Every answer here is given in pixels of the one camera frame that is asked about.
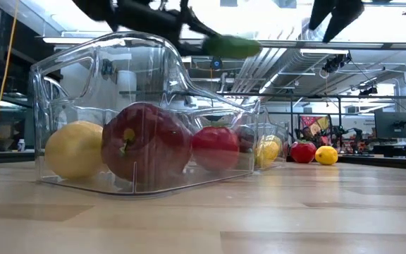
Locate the dark red bell pepper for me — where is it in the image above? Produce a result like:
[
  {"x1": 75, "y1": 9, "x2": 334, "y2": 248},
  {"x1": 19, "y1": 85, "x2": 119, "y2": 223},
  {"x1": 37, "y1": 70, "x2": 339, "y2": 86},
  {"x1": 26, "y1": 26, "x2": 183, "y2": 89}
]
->
[{"x1": 100, "y1": 102, "x2": 194, "y2": 184}]

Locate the colourful patterned cloth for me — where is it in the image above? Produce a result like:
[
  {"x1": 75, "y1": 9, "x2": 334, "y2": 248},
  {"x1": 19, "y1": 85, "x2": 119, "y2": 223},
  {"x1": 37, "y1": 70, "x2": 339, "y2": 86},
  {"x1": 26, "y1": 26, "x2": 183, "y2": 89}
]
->
[{"x1": 300, "y1": 115, "x2": 331, "y2": 138}]

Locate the dark desktop monitor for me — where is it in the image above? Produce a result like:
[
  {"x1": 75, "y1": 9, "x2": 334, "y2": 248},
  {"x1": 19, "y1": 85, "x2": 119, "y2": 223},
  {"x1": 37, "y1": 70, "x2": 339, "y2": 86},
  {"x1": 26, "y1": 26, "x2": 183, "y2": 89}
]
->
[{"x1": 374, "y1": 111, "x2": 406, "y2": 140}]

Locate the yellow cable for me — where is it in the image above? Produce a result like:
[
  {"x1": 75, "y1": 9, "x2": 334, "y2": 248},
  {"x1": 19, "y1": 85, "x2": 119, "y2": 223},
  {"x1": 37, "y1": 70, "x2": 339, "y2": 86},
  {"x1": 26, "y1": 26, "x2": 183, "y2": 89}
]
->
[{"x1": 0, "y1": 0, "x2": 19, "y2": 142}]

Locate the clear plastic bin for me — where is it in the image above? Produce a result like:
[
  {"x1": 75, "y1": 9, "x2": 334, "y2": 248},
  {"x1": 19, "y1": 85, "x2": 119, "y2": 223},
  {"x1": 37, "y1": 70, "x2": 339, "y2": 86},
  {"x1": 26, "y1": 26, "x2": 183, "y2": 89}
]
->
[
  {"x1": 238, "y1": 102, "x2": 292, "y2": 171},
  {"x1": 29, "y1": 30, "x2": 261, "y2": 197}
]

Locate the red tomato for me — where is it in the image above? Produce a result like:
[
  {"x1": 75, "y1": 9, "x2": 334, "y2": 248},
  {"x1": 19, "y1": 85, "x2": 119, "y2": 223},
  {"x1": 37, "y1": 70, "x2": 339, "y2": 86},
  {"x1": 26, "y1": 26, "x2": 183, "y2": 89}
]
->
[
  {"x1": 290, "y1": 140, "x2": 318, "y2": 164},
  {"x1": 191, "y1": 126, "x2": 241, "y2": 173}
]

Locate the black camera with blue ring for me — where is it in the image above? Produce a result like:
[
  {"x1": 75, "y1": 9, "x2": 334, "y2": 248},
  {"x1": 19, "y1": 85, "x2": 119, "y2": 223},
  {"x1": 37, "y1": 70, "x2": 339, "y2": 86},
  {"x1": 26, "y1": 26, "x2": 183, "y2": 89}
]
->
[{"x1": 209, "y1": 56, "x2": 224, "y2": 71}]

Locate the purple eggplant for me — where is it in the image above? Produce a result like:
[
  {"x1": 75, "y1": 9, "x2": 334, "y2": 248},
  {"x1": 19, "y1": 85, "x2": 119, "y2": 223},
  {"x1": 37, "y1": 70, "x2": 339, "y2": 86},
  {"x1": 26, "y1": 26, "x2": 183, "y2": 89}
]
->
[{"x1": 236, "y1": 125, "x2": 257, "y2": 155}]

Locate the black distant rack frame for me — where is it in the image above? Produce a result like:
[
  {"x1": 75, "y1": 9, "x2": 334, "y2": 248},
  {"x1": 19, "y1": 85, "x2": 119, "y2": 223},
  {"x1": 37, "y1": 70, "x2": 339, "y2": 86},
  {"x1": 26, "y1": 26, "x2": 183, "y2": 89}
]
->
[{"x1": 216, "y1": 91, "x2": 406, "y2": 156}]

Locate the green cucumber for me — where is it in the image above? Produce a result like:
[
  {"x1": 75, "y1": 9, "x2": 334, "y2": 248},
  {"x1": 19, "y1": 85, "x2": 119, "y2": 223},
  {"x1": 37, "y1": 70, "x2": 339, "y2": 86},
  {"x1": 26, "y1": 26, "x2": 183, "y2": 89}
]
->
[{"x1": 202, "y1": 34, "x2": 262, "y2": 60}]

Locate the yellow corn cob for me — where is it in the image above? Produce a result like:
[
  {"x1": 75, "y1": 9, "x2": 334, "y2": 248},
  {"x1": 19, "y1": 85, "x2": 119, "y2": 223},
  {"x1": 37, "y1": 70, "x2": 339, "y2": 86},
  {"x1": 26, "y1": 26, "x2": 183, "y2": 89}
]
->
[{"x1": 254, "y1": 134, "x2": 283, "y2": 169}]

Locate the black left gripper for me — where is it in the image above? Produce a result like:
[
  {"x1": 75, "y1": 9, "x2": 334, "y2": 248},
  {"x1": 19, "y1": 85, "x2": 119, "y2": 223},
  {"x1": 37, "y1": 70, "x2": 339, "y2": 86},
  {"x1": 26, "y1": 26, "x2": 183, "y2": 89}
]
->
[{"x1": 113, "y1": 0, "x2": 221, "y2": 57}]

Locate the yellow lemon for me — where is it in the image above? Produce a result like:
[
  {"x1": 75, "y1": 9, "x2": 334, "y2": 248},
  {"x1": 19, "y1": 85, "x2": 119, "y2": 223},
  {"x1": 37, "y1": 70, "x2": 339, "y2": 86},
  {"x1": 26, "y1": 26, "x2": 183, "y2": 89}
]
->
[
  {"x1": 44, "y1": 120, "x2": 105, "y2": 180},
  {"x1": 314, "y1": 145, "x2": 339, "y2": 166}
]

